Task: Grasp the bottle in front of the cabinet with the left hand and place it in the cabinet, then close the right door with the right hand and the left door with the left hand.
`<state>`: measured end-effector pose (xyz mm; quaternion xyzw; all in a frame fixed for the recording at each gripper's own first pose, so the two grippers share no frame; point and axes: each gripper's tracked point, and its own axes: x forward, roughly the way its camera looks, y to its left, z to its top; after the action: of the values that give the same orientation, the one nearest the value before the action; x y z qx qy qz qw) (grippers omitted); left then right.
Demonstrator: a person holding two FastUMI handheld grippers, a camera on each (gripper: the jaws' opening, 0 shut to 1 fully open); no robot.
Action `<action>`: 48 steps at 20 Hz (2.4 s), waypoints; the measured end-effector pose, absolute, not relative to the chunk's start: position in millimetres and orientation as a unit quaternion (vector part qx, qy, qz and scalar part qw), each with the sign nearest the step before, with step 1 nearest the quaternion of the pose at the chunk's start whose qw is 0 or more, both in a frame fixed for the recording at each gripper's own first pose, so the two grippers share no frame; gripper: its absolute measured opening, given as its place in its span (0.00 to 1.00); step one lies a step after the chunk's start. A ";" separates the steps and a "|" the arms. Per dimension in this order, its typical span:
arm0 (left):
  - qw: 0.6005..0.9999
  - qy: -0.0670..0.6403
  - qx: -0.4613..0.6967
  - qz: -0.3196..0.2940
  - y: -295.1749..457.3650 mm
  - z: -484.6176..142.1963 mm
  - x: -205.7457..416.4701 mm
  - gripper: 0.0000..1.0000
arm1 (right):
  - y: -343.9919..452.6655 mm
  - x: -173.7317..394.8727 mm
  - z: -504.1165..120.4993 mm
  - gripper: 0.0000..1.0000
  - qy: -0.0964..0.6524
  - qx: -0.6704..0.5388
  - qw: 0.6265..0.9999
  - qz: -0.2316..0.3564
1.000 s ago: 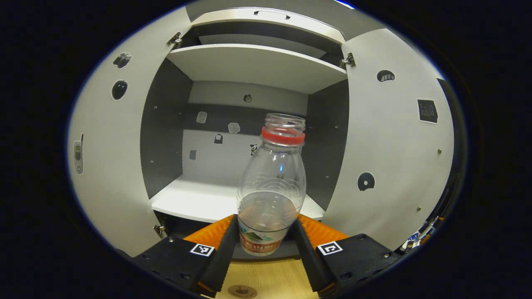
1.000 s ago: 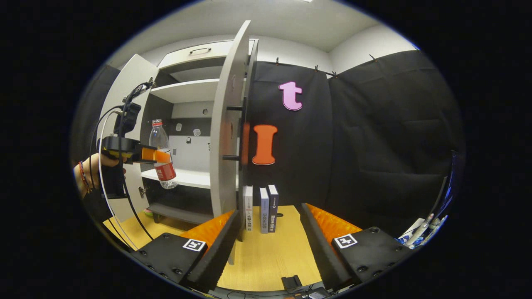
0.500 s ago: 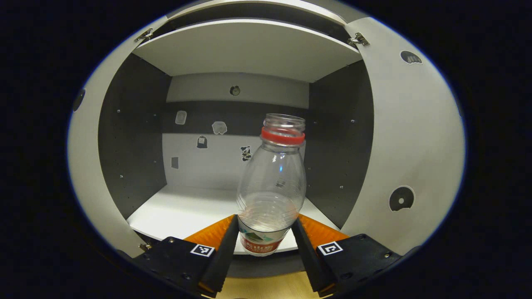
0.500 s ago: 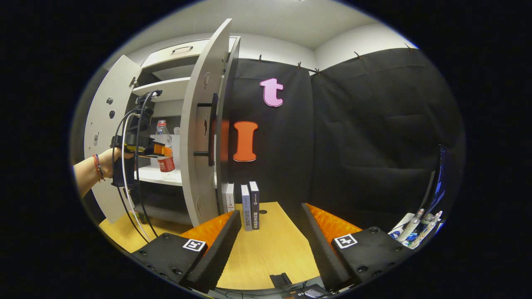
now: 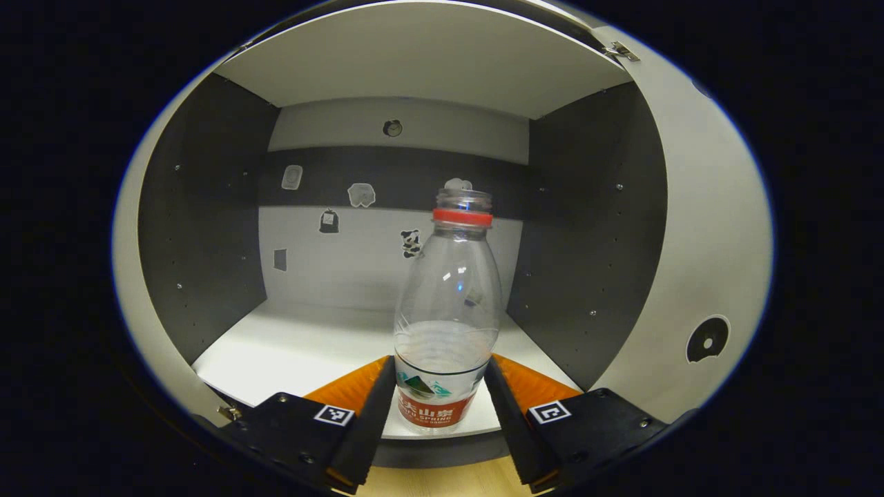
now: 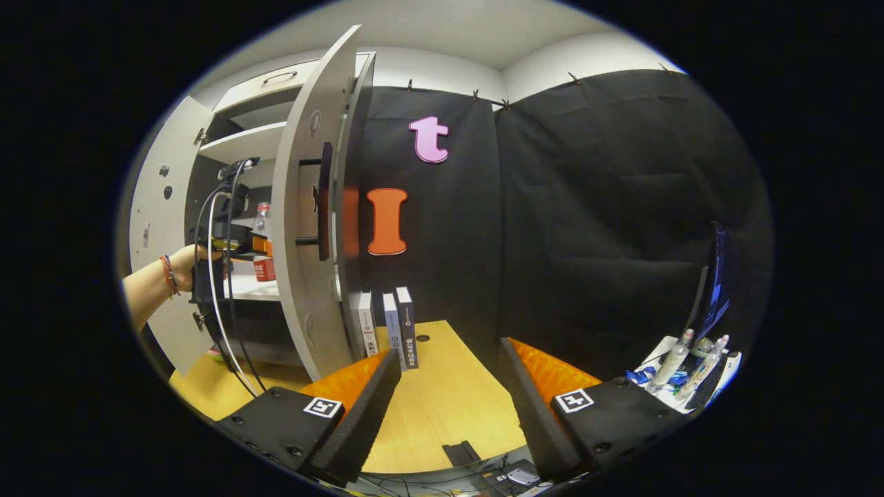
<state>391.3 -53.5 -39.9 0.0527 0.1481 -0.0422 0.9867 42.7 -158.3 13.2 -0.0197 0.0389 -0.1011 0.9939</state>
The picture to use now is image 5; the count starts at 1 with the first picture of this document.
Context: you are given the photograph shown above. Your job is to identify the white cabinet shelf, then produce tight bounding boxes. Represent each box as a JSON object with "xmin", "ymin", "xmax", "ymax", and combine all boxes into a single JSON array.
[
  {"xmin": 192, "ymin": 300, "xmax": 581, "ymax": 440},
  {"xmin": 214, "ymin": 0, "xmax": 633, "ymax": 119}
]

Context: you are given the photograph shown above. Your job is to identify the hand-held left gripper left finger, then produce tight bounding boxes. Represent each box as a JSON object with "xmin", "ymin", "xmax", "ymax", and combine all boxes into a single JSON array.
[{"xmin": 218, "ymin": 355, "xmax": 398, "ymax": 495}]

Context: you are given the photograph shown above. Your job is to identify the white cabinet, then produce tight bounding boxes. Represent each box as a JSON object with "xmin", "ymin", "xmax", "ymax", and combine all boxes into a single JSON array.
[{"xmin": 114, "ymin": 0, "xmax": 774, "ymax": 470}]

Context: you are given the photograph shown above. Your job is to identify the clear plastic bottle red label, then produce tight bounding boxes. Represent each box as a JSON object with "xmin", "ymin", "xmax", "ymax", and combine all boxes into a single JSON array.
[{"xmin": 394, "ymin": 188, "xmax": 503, "ymax": 436}]

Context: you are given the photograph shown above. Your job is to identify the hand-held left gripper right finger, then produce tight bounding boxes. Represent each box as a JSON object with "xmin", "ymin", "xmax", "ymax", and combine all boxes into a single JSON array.
[{"xmin": 483, "ymin": 355, "xmax": 669, "ymax": 494}]

